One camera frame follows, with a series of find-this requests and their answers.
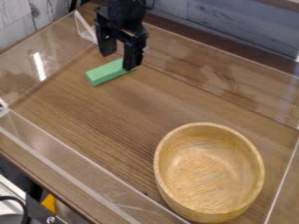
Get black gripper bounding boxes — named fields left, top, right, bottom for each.
left=95, top=0, right=150, bottom=71

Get green rectangular block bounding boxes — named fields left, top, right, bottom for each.
left=86, top=59, right=128, bottom=87

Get brown wooden bowl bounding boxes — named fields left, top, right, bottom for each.
left=154, top=122, right=266, bottom=223

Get yellow warning sticker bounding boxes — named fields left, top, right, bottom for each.
left=42, top=194, right=58, bottom=214

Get clear acrylic corner bracket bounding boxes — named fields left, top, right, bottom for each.
left=74, top=10, right=99, bottom=44

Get clear acrylic enclosure wall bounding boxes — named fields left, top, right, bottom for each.
left=0, top=13, right=299, bottom=224

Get black cable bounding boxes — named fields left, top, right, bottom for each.
left=0, top=195, right=31, bottom=224

